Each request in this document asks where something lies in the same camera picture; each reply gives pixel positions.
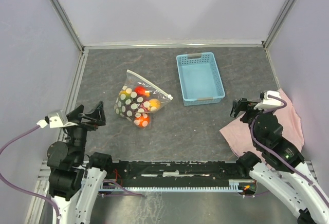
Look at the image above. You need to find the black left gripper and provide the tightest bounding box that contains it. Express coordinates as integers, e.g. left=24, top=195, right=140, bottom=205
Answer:
left=63, top=100, right=106, bottom=162

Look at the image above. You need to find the clear polka dot zip bag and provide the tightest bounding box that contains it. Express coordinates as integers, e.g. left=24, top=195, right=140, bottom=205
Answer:
left=114, top=70, right=173, bottom=129

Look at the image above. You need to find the orange tangerine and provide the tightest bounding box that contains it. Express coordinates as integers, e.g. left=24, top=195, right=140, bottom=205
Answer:
left=133, top=113, right=151, bottom=128

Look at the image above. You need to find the yellow lemon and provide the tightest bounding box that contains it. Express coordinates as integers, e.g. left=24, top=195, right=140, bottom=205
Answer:
left=149, top=99, right=161, bottom=112

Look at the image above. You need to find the yellow orange fruit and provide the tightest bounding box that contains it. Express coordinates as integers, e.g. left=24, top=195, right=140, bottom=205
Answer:
left=118, top=88, right=133, bottom=104

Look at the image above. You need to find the dark red apple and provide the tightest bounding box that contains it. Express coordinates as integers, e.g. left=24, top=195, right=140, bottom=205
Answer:
left=119, top=99, right=147, bottom=118

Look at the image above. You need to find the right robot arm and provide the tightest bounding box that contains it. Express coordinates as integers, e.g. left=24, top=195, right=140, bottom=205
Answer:
left=230, top=93, right=328, bottom=223

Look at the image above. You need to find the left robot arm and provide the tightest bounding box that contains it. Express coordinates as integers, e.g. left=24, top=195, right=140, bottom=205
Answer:
left=46, top=101, right=114, bottom=223

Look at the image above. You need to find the pink cloth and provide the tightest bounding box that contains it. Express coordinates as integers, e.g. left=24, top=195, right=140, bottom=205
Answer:
left=219, top=88, right=305, bottom=170

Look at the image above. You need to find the light blue perforated basket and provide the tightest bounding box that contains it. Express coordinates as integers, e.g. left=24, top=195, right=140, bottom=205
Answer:
left=176, top=52, right=226, bottom=106

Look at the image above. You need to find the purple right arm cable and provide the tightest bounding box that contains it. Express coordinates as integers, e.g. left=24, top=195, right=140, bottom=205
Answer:
left=250, top=94, right=329, bottom=204

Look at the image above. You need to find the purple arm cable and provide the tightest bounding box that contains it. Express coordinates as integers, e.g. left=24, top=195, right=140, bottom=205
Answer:
left=250, top=94, right=329, bottom=204
left=0, top=125, right=143, bottom=219

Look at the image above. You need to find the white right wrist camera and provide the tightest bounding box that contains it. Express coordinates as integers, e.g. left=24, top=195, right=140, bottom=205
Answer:
left=254, top=90, right=281, bottom=110

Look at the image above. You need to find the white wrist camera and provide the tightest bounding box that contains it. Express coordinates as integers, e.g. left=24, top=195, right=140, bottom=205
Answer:
left=254, top=90, right=281, bottom=110
left=36, top=109, right=78, bottom=128

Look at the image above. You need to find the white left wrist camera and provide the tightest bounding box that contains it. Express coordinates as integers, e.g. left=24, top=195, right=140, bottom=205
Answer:
left=36, top=109, right=78, bottom=128

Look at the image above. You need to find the light blue cable duct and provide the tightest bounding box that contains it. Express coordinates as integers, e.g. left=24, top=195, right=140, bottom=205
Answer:
left=99, top=181, right=257, bottom=193

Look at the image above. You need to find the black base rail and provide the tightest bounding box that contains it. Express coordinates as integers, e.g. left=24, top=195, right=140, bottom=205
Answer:
left=105, top=161, right=254, bottom=188

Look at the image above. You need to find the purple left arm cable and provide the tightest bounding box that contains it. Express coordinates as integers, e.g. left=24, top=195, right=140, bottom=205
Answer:
left=0, top=125, right=143, bottom=219

